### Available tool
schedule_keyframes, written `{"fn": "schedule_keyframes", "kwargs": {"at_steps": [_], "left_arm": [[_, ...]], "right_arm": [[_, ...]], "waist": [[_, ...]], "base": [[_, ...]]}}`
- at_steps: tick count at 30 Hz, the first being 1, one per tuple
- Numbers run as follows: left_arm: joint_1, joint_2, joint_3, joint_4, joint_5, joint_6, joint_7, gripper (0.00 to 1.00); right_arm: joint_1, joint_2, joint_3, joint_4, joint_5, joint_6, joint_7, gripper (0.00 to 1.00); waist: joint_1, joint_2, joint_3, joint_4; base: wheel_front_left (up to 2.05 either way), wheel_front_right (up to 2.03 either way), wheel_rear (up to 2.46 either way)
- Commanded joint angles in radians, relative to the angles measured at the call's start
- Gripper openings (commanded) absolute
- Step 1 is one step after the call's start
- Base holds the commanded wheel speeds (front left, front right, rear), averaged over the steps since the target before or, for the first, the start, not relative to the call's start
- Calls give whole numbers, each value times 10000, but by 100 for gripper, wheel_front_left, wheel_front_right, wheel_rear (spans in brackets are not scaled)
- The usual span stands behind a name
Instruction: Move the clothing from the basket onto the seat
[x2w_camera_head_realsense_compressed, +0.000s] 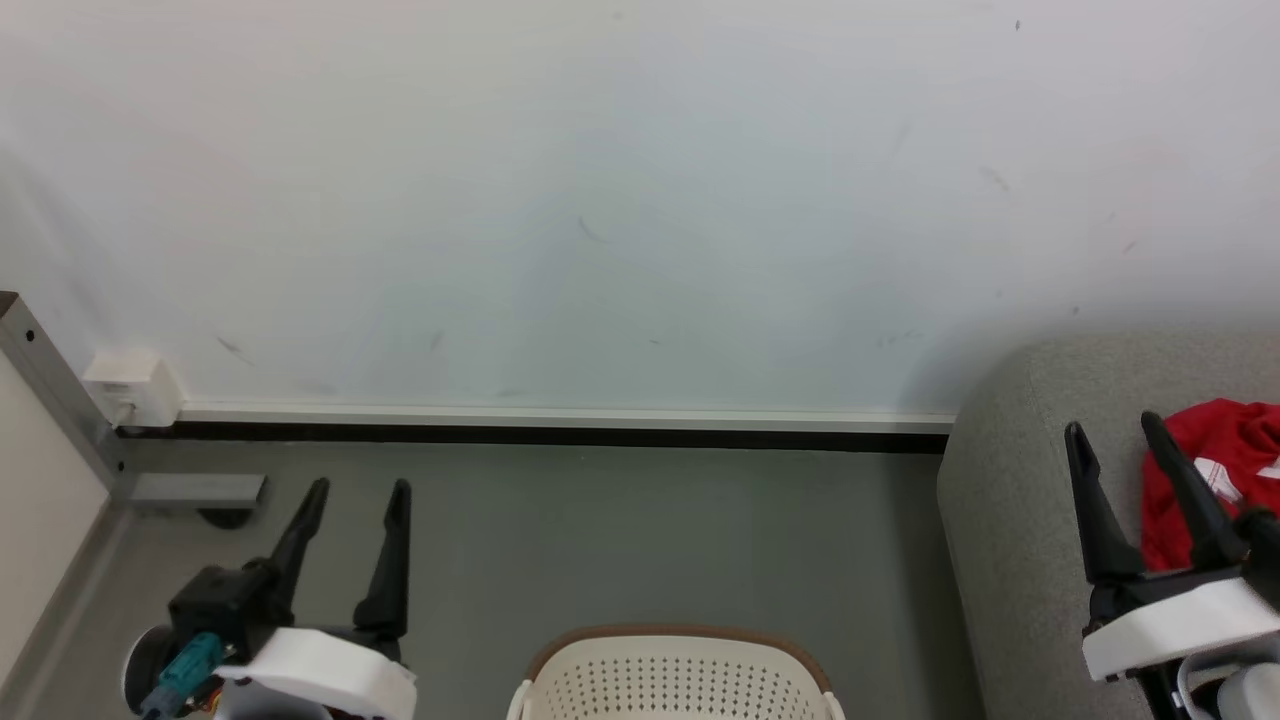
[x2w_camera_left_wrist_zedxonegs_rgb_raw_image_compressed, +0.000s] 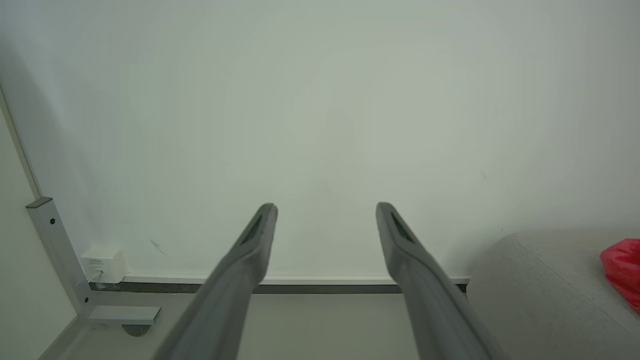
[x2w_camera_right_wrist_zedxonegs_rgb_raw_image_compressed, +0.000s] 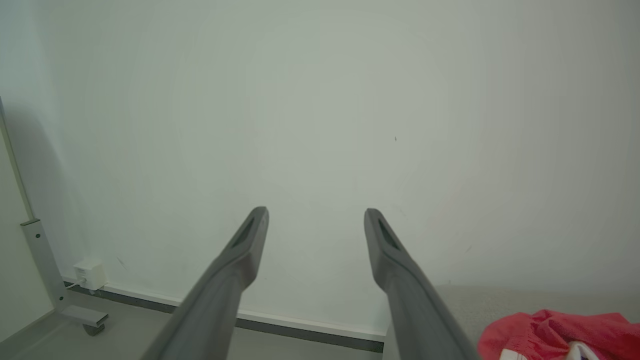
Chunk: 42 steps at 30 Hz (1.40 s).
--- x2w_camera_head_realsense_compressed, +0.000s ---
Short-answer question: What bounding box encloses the white flat panel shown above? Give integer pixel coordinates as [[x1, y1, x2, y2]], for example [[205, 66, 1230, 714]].
[[0, 350, 113, 691]]

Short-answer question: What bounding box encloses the white wall box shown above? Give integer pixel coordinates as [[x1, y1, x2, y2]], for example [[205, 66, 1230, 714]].
[[81, 349, 184, 432]]

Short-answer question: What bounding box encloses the red white-striped garment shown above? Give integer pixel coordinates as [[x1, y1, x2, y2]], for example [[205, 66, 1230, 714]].
[[1140, 398, 1280, 574]]

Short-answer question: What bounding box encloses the grey fabric sofa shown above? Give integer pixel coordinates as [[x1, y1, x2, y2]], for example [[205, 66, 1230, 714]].
[[936, 334, 1280, 720]]

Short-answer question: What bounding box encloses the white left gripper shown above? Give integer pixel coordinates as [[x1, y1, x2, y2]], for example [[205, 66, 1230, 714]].
[[213, 477, 419, 720]]

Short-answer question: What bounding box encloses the cream perforated laundry basket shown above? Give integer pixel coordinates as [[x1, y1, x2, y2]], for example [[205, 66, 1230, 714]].
[[505, 625, 847, 720]]

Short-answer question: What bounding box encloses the grey metal foot plate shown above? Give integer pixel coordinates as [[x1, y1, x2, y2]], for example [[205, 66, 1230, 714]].
[[128, 472, 268, 512]]

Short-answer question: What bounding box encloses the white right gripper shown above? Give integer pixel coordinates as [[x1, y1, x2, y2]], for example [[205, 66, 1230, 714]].
[[1064, 409, 1280, 689]]

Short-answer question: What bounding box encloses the grey metal frame post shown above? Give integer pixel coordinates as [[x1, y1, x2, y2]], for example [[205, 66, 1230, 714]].
[[0, 290, 129, 501]]

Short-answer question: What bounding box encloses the white and black skirting board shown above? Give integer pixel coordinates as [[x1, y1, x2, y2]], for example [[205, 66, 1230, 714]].
[[113, 402, 957, 457]]

